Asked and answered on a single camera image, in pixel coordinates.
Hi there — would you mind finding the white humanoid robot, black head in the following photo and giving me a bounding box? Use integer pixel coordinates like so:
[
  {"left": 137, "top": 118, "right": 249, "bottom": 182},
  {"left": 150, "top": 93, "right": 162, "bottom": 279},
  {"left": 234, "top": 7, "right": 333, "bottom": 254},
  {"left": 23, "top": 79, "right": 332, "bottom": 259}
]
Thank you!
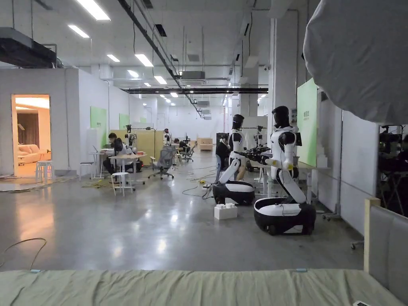
[
  {"left": 253, "top": 105, "right": 317, "bottom": 237},
  {"left": 212, "top": 114, "right": 271, "bottom": 206}
]

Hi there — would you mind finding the wooden crate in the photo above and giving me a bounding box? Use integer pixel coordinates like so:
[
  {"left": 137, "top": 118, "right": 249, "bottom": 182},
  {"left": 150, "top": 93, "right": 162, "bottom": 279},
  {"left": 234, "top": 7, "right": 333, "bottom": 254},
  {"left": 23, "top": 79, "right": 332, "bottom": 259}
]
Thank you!
[{"left": 196, "top": 137, "right": 214, "bottom": 152}]

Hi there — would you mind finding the dark-seat stool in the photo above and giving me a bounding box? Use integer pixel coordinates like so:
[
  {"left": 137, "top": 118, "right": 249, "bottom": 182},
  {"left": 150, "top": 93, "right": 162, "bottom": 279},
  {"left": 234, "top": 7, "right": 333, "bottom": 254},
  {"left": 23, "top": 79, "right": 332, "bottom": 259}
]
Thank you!
[{"left": 79, "top": 161, "right": 95, "bottom": 181}]

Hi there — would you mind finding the large grey softbox lamp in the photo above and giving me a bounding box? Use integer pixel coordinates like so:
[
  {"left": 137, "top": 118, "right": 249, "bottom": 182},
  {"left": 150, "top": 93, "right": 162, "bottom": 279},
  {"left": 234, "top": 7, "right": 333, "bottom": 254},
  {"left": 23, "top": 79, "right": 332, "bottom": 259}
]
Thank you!
[{"left": 302, "top": 0, "right": 408, "bottom": 125}]

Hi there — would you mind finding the white round stool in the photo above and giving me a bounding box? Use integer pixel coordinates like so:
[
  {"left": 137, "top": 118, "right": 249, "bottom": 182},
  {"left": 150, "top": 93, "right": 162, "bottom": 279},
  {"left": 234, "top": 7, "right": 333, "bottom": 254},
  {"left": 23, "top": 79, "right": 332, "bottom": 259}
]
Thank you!
[
  {"left": 35, "top": 161, "right": 54, "bottom": 183},
  {"left": 111, "top": 171, "right": 135, "bottom": 196}
]

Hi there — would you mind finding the white foam block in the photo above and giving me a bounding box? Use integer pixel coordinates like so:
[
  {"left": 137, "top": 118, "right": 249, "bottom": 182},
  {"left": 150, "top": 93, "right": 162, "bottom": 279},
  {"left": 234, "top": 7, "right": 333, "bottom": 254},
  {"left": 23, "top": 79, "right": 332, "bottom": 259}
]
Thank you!
[{"left": 214, "top": 202, "right": 239, "bottom": 221}]

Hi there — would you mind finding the white desk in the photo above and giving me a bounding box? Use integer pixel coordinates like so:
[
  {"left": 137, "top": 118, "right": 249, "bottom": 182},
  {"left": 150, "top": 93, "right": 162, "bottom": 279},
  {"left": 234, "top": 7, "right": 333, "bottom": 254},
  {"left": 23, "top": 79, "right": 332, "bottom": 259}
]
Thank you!
[{"left": 255, "top": 155, "right": 332, "bottom": 205}]

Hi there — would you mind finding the beige sofa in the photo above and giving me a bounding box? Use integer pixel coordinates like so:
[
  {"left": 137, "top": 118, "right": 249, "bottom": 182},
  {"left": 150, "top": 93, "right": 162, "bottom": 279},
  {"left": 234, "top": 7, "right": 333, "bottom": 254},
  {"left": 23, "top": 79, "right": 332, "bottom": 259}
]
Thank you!
[{"left": 17, "top": 143, "right": 51, "bottom": 167}]

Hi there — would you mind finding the black cable on floor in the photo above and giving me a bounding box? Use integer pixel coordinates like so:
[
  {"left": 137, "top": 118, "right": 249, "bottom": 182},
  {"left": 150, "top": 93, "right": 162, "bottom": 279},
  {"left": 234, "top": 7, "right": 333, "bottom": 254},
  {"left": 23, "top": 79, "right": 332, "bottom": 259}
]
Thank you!
[{"left": 0, "top": 237, "right": 47, "bottom": 269}]

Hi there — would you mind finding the yellow cable on floor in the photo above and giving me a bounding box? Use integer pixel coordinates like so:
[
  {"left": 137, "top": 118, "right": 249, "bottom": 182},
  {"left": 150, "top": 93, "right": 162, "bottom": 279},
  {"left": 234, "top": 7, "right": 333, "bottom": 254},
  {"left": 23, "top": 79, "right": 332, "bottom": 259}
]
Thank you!
[{"left": 81, "top": 178, "right": 113, "bottom": 189}]

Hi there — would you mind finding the bed with pale green sheet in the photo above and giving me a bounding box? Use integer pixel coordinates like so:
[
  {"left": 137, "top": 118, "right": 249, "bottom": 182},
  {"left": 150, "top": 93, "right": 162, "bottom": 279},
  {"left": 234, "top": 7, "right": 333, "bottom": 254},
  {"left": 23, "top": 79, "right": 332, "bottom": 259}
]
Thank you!
[{"left": 0, "top": 267, "right": 408, "bottom": 306}]

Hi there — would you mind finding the grey mesh office chair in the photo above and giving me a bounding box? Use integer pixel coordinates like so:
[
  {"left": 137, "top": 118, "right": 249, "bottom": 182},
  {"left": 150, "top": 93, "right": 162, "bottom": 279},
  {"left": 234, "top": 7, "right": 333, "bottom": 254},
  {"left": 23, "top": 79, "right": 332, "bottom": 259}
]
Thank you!
[{"left": 148, "top": 146, "right": 177, "bottom": 180}]

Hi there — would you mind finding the grey padded headboard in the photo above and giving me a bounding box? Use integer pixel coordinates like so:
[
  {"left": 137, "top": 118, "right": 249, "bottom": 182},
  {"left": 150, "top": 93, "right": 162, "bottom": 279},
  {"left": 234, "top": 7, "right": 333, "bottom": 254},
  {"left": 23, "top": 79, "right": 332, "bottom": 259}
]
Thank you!
[{"left": 364, "top": 197, "right": 408, "bottom": 298}]

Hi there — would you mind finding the wooden-top table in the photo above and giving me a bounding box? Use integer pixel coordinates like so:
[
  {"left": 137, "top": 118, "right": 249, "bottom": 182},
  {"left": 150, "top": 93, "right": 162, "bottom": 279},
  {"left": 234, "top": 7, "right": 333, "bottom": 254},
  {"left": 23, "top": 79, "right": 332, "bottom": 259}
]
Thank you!
[{"left": 108, "top": 152, "right": 148, "bottom": 185}]

